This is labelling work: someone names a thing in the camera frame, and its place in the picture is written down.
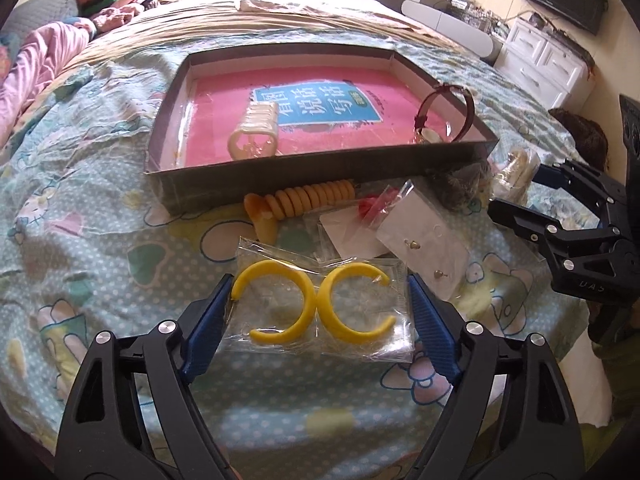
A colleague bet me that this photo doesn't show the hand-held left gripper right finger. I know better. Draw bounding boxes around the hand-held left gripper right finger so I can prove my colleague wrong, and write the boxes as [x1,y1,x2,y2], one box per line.
[400,274,586,480]

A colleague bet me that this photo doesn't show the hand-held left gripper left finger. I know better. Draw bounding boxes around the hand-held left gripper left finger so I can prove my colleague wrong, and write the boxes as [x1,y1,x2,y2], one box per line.
[55,274,236,480]

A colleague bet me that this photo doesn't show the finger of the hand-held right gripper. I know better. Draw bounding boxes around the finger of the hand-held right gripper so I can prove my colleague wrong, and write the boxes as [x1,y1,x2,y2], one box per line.
[487,199,626,273]
[532,159,630,227]

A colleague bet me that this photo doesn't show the clear bag cream beads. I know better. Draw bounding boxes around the clear bag cream beads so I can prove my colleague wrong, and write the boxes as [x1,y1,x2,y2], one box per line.
[492,147,543,201]

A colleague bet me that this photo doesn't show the clear bag dark beads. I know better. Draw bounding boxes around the clear bag dark beads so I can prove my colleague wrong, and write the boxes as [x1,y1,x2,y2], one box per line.
[430,162,493,211]

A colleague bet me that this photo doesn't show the bagged yellow hoop earrings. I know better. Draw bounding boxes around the bagged yellow hoop earrings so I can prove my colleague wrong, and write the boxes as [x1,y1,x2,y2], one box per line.
[220,237,416,363]

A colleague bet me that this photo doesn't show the shallow cardboard box pink base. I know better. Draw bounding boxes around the shallow cardboard box pink base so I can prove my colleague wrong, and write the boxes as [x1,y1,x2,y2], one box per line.
[145,42,501,216]

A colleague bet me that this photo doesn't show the dark brown fuzzy object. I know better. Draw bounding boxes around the dark brown fuzzy object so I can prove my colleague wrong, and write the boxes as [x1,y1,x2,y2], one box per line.
[547,107,608,171]

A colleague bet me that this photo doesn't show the bagged stud earrings card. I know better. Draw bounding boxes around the bagged stud earrings card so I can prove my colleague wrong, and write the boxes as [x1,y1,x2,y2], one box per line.
[375,180,471,303]

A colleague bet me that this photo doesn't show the white drawer cabinet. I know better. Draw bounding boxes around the white drawer cabinet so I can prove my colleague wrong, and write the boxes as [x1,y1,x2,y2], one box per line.
[492,15,596,111]

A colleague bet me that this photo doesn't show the white card packet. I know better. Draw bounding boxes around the white card packet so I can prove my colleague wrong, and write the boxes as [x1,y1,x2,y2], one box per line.
[318,207,391,261]

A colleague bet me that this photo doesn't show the small bag red item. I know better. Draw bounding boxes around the small bag red item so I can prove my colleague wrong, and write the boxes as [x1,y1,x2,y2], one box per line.
[357,187,401,221]

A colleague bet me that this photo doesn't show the light blue cartoon blanket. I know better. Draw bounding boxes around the light blue cartoon blanket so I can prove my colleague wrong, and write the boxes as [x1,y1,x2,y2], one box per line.
[0,35,616,480]

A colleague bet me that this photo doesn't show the cream plastic hair claw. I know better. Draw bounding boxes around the cream plastic hair claw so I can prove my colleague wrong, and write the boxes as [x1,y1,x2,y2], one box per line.
[227,101,281,161]

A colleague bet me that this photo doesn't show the tan bedspread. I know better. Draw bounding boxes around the tan bedspread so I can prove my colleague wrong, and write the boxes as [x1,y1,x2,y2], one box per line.
[65,0,481,71]

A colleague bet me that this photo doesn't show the pink quilt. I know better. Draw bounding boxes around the pink quilt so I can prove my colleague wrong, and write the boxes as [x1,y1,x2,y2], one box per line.
[0,22,93,136]

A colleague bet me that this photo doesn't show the cream cloth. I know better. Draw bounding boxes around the cream cloth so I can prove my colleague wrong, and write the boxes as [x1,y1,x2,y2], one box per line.
[235,0,311,13]

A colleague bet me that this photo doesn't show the grey quilted pillow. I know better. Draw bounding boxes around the grey quilted pillow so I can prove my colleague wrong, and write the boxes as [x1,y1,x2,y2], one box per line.
[0,0,83,43]

